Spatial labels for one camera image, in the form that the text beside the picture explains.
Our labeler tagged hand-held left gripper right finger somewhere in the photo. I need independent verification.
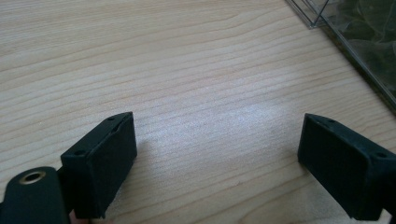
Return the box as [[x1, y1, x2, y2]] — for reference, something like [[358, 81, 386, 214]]
[[297, 113, 396, 221]]

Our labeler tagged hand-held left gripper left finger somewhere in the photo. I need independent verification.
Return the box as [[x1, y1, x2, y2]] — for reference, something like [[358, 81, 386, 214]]
[[60, 111, 138, 219]]

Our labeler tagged clear plastic container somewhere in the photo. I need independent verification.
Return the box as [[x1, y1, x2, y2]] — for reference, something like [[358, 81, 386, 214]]
[[285, 0, 396, 113]]

